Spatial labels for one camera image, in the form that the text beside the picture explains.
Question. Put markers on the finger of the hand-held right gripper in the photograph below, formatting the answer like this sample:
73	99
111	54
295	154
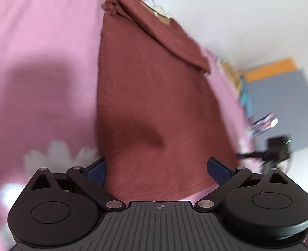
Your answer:
250	155

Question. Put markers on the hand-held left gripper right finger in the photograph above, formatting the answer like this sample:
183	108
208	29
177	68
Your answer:
218	171

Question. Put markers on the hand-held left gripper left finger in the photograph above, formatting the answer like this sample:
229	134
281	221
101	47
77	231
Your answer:
97	172

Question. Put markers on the rust red knit sweater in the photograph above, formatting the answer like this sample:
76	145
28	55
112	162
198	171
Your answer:
154	104

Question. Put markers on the shiny colourful packet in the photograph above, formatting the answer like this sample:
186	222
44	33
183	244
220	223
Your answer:
263	123

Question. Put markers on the grey board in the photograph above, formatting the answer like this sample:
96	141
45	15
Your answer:
282	104

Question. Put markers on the teal cloth item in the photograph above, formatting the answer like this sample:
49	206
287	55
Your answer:
246	102

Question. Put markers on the orange board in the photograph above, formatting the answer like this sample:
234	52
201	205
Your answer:
270	69

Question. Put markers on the pink floral bedsheet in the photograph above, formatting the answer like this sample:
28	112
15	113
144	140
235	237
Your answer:
39	70

